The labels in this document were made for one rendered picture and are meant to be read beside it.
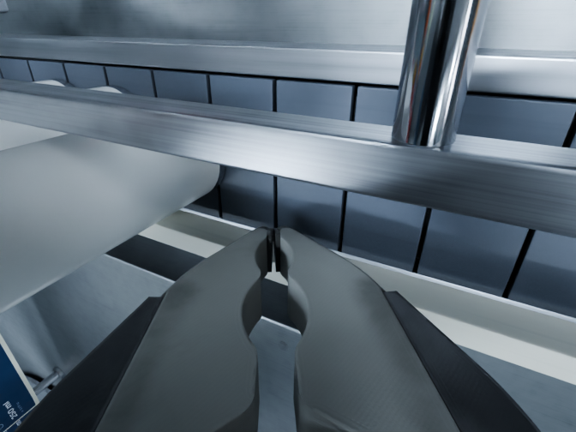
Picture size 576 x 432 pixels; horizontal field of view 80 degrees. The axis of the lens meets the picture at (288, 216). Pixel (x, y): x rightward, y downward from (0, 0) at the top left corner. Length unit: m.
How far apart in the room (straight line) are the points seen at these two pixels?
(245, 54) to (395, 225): 0.11
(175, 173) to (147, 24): 0.14
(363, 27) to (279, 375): 0.23
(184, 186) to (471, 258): 0.14
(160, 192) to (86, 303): 0.28
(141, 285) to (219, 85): 0.19
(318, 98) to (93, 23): 0.21
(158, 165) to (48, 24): 0.23
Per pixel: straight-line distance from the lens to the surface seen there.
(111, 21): 0.31
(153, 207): 0.16
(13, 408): 0.63
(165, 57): 0.21
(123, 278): 0.34
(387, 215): 0.17
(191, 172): 0.18
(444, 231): 0.17
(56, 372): 0.64
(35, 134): 0.19
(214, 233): 0.18
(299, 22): 0.22
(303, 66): 0.17
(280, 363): 0.27
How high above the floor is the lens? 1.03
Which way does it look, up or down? 51 degrees down
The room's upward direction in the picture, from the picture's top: 133 degrees counter-clockwise
